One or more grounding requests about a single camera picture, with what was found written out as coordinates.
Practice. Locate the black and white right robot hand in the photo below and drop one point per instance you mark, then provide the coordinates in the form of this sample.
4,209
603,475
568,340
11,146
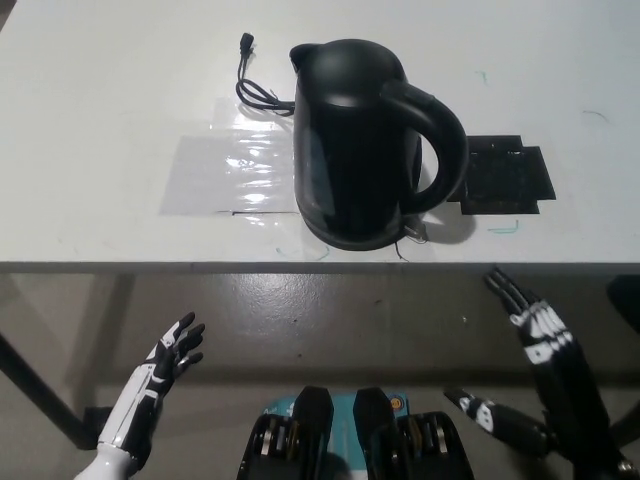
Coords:
565,380

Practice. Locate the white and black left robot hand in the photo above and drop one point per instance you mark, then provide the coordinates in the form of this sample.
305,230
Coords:
140,400

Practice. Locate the black kettle base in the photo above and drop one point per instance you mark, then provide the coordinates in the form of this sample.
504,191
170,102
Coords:
360,243

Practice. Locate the black electric kettle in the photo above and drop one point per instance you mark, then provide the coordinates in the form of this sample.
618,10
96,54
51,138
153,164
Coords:
350,150

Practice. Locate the black furniture part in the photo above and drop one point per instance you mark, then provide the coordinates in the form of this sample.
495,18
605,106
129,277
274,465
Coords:
627,305

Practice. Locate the clear plastic tape sheet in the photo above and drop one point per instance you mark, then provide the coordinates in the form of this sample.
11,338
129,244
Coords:
225,175

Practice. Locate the transparent kettle switch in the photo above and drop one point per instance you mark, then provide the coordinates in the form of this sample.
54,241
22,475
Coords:
416,229

